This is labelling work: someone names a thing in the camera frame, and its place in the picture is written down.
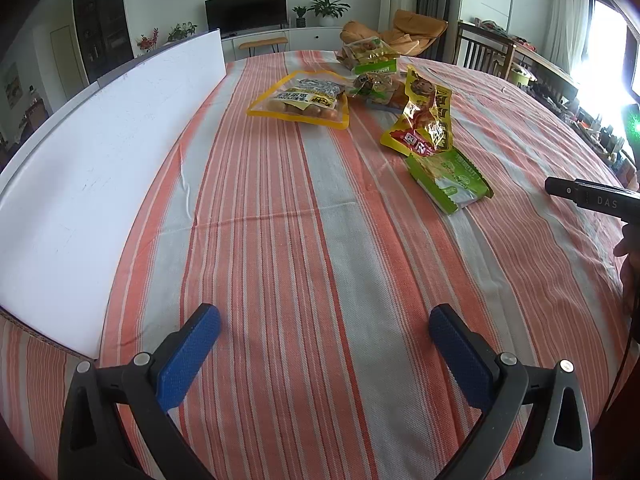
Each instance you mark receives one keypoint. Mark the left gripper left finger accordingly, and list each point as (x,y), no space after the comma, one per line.
(93,440)

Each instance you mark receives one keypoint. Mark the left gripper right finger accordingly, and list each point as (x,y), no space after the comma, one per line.
(555,443)

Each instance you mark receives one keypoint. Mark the green cracker packet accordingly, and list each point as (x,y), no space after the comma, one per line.
(450,179)

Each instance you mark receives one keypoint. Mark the green-top brown snack bag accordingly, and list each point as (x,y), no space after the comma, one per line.
(379,85)

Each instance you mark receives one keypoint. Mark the clear bag mixed snacks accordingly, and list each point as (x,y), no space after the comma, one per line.
(366,51)

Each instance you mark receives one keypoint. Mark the person's hand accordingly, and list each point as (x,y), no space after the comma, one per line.
(628,248)

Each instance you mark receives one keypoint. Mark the yellow chicken snack bag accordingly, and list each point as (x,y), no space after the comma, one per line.
(424,126)

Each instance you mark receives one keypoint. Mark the dark wooden chair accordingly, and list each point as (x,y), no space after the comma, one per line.
(482,50)

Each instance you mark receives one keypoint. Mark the white cardboard box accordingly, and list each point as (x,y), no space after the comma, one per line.
(70,194)

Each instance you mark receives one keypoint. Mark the orange lounge chair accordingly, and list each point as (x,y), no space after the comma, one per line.
(411,33)

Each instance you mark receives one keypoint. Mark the striped orange tablecloth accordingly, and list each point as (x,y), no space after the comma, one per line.
(324,257)

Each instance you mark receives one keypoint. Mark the yellow-edged egg snack bag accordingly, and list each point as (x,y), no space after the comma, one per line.
(312,98)

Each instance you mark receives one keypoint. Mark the potted green plant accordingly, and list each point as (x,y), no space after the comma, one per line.
(329,11)

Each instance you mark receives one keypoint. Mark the white tv cabinet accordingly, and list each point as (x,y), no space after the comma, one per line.
(321,38)

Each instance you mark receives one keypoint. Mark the red flower vase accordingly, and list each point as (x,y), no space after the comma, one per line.
(147,43)

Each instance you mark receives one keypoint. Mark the small wooden bench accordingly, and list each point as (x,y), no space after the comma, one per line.
(261,46)

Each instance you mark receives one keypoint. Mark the black television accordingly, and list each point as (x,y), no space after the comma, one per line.
(233,16)

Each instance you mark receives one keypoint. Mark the dark glass cabinet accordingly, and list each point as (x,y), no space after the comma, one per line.
(103,36)

